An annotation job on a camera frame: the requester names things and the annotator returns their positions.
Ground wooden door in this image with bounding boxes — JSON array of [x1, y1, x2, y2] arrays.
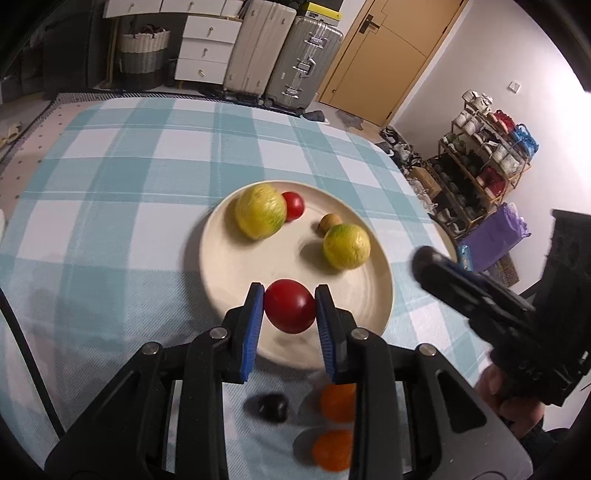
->
[[318, 0, 472, 127]]

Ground yellow green lemon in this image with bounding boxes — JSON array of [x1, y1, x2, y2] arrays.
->
[[322, 224, 371, 271], [235, 183, 288, 241]]

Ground person's right hand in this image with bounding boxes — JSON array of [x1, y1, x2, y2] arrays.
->
[[475, 364, 548, 439]]

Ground cream round plate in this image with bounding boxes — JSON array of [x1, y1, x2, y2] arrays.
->
[[198, 181, 394, 370]]

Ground wooden shoe rack with shoes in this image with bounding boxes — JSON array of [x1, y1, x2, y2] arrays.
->
[[434, 90, 539, 236]]

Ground silver hard suitcase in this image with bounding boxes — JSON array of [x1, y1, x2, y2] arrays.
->
[[264, 15, 345, 112]]

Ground small cardboard box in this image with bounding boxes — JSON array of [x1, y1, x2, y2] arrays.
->
[[409, 167, 441, 197]]

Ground grey floor cloth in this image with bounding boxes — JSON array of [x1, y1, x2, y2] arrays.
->
[[337, 111, 366, 131]]

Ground purple plastic bag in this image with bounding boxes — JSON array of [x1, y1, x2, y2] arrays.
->
[[459, 203, 532, 273]]

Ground dotted rug with striped edge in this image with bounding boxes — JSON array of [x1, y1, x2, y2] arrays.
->
[[0, 91, 107, 195]]

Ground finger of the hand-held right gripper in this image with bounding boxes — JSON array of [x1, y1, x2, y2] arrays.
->
[[412, 246, 536, 352], [441, 255, 539, 317]]

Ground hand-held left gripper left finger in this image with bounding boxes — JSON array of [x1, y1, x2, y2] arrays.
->
[[44, 282, 266, 480]]

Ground woven laundry basket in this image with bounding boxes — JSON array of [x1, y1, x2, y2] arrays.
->
[[115, 25, 171, 90]]

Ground small brown longan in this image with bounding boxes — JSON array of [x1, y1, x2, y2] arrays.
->
[[318, 213, 343, 237]]

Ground orange tangerine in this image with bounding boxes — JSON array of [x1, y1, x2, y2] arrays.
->
[[321, 383, 357, 423], [312, 429, 355, 472]]

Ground teal checked tablecloth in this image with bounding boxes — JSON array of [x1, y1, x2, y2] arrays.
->
[[0, 95, 509, 480]]

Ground white drawer unit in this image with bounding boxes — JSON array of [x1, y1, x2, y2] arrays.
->
[[175, 14, 242, 85]]

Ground beige hard suitcase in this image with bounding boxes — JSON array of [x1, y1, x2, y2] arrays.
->
[[223, 0, 296, 97]]

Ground yellow black shoe box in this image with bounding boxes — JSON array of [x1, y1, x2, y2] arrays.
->
[[302, 0, 345, 21]]

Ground pile of shoes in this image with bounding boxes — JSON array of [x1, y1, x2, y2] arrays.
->
[[379, 127, 437, 208]]

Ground tan slippers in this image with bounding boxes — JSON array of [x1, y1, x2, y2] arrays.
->
[[0, 122, 23, 148]]

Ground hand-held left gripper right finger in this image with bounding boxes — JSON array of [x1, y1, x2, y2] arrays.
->
[[314, 284, 535, 480]]

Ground red tomato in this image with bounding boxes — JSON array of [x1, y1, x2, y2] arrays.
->
[[281, 191, 306, 223], [263, 279, 317, 335]]

